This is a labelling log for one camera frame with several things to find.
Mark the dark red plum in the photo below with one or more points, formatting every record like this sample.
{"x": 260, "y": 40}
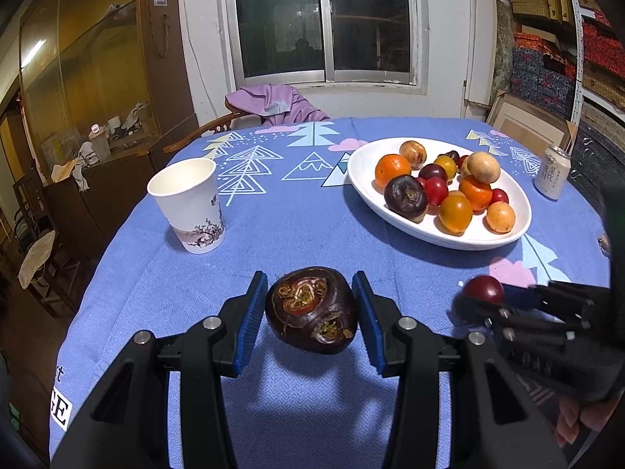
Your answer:
{"x": 483, "y": 289}
{"x": 432, "y": 172}

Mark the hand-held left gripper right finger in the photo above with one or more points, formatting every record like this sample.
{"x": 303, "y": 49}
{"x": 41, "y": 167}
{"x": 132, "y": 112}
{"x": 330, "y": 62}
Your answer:
{"x": 368, "y": 322}

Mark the white metal shelf rack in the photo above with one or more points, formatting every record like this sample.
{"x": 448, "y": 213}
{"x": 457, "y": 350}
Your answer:
{"x": 580, "y": 58}

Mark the large tan round fruit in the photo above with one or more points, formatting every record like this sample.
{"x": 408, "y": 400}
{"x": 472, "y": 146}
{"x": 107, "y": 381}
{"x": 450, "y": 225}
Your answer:
{"x": 481, "y": 167}

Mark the stack of blue patterned boxes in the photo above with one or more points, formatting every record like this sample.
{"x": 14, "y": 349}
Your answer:
{"x": 542, "y": 83}

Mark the stack of red patterned boxes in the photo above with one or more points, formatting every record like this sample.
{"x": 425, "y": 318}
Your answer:
{"x": 603, "y": 44}

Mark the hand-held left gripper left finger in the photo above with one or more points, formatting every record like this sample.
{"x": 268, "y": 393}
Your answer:
{"x": 251, "y": 322}

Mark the orange smooth tomato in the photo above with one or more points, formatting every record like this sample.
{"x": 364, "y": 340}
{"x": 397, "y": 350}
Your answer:
{"x": 455, "y": 212}

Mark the white oval plate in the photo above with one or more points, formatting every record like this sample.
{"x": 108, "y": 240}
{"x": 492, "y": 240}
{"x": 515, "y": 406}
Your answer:
{"x": 366, "y": 166}

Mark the dark purple water chestnut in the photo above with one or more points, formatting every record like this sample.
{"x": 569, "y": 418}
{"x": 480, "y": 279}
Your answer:
{"x": 312, "y": 310}
{"x": 406, "y": 197}

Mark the orange tangerine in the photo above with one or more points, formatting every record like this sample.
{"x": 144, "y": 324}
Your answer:
{"x": 474, "y": 194}
{"x": 393, "y": 171}

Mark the brown-spotted tan fruit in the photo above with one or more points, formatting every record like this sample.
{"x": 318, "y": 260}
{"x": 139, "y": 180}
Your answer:
{"x": 412, "y": 153}

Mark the patterned painting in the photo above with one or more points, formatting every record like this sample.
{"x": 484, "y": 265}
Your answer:
{"x": 504, "y": 49}

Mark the curved wooden chair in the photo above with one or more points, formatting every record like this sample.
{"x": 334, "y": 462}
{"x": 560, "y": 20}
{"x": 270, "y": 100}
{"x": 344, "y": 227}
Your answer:
{"x": 210, "y": 127}

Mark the white beverage can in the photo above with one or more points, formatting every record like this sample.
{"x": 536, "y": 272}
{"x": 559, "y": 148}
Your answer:
{"x": 551, "y": 173}

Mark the person's right hand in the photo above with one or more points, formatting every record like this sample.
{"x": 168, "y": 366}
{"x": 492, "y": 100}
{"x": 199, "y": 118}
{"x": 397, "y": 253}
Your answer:
{"x": 573, "y": 417}

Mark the dark chair with cushion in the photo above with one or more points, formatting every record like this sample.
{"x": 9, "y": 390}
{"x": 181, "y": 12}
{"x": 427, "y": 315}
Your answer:
{"x": 36, "y": 254}

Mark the wooden glass cabinet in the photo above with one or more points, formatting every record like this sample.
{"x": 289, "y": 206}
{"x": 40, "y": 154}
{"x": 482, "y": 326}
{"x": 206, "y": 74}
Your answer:
{"x": 88, "y": 58}

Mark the sliding glass window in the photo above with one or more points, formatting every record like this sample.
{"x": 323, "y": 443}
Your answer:
{"x": 278, "y": 19}

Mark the purple cloth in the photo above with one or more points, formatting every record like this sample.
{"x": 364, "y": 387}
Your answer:
{"x": 273, "y": 100}

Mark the white printed paper cup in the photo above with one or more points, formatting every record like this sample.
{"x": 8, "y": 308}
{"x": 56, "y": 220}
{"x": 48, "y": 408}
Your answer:
{"x": 188, "y": 205}

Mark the white board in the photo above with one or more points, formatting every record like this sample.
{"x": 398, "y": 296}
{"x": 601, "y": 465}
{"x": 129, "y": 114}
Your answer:
{"x": 476, "y": 49}

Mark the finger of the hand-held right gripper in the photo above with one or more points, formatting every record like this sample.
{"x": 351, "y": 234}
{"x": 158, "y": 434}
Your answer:
{"x": 527, "y": 328}
{"x": 561, "y": 298}

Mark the yellow-orange tomato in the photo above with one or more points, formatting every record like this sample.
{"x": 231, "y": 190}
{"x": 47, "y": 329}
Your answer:
{"x": 445, "y": 167}

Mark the peach-coloured round fruit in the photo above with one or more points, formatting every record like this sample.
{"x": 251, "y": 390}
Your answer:
{"x": 500, "y": 217}

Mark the blue printed tablecloth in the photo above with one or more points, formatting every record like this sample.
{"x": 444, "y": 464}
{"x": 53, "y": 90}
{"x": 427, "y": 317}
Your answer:
{"x": 171, "y": 303}

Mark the dark woven basket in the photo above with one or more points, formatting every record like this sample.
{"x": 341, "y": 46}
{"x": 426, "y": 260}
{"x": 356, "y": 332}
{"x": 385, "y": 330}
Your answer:
{"x": 598, "y": 146}

